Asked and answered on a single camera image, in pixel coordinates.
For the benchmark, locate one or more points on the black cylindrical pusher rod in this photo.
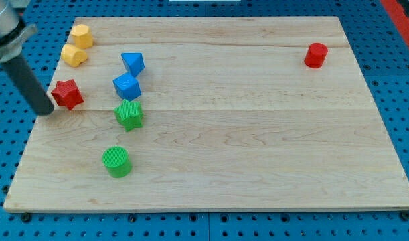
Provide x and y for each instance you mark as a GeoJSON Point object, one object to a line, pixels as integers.
{"type": "Point", "coordinates": [21, 74]}

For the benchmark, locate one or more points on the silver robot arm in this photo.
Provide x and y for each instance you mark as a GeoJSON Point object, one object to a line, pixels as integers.
{"type": "Point", "coordinates": [13, 34]}

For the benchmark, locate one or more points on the yellow heart block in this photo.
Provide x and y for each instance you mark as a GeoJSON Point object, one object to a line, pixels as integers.
{"type": "Point", "coordinates": [73, 55]}

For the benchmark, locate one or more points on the blue triangle block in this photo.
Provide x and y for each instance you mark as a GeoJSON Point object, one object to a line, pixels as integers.
{"type": "Point", "coordinates": [133, 62]}

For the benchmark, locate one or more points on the red star block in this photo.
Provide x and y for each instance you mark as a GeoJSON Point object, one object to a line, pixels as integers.
{"type": "Point", "coordinates": [67, 94]}

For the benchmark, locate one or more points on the yellow hexagon block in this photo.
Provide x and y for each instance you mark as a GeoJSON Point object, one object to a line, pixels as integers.
{"type": "Point", "coordinates": [82, 36]}

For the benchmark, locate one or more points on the blue cube block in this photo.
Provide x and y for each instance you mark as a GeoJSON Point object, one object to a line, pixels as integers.
{"type": "Point", "coordinates": [127, 87]}

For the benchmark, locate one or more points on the green star block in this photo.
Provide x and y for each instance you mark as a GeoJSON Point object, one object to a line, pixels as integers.
{"type": "Point", "coordinates": [129, 114]}

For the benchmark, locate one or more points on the green cylinder block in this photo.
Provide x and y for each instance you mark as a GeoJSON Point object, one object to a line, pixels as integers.
{"type": "Point", "coordinates": [116, 161]}

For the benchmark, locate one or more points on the wooden board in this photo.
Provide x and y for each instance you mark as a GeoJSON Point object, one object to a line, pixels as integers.
{"type": "Point", "coordinates": [233, 121]}

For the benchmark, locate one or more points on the red cylinder block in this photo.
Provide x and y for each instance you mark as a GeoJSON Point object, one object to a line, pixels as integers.
{"type": "Point", "coordinates": [316, 55]}

